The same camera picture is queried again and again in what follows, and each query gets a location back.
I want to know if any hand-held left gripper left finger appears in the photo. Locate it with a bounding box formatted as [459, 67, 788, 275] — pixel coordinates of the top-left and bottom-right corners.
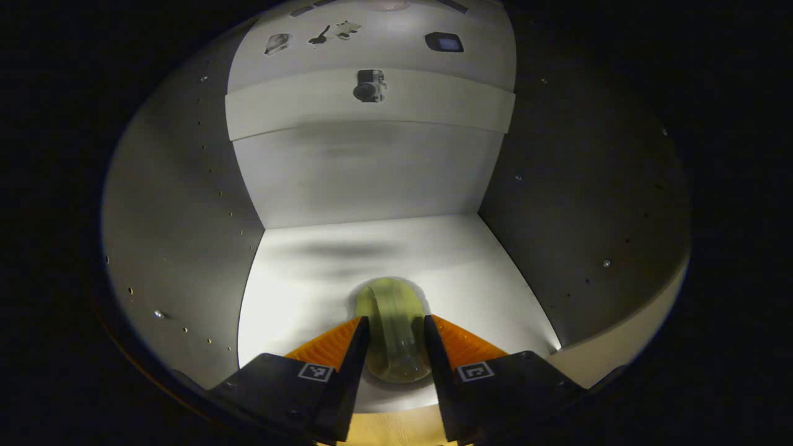
[208, 316, 372, 444]

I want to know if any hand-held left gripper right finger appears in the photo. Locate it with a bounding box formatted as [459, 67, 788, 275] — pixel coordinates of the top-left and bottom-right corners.
[423, 314, 587, 444]

